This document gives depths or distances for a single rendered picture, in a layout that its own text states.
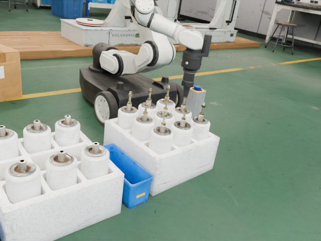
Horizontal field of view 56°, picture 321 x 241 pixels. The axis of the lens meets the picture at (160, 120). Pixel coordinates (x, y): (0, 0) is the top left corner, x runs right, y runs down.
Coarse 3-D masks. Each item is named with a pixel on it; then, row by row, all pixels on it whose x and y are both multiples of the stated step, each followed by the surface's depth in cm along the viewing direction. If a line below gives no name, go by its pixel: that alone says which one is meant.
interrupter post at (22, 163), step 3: (21, 159) 88; (24, 159) 88; (18, 162) 87; (21, 162) 87; (24, 162) 87; (18, 165) 87; (21, 165) 87; (24, 165) 87; (21, 168) 87; (24, 168) 88; (21, 171) 88
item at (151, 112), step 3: (141, 108) 143; (144, 108) 143; (156, 108) 145; (141, 111) 143; (147, 111) 142; (150, 111) 142; (153, 111) 143; (156, 111) 145; (141, 114) 144; (150, 114) 143; (153, 114) 144; (153, 117) 145
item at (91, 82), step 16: (96, 48) 208; (112, 48) 205; (96, 64) 209; (80, 80) 213; (96, 80) 195; (112, 80) 199; (128, 80) 204; (144, 80) 208; (160, 80) 199; (128, 96) 172; (144, 96) 179; (160, 96) 188
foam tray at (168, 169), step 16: (112, 128) 137; (128, 144) 130; (144, 144) 127; (192, 144) 131; (208, 144) 137; (144, 160) 123; (160, 160) 117; (176, 160) 125; (192, 160) 133; (208, 160) 142; (160, 176) 122; (176, 176) 130; (192, 176) 138; (160, 192) 127
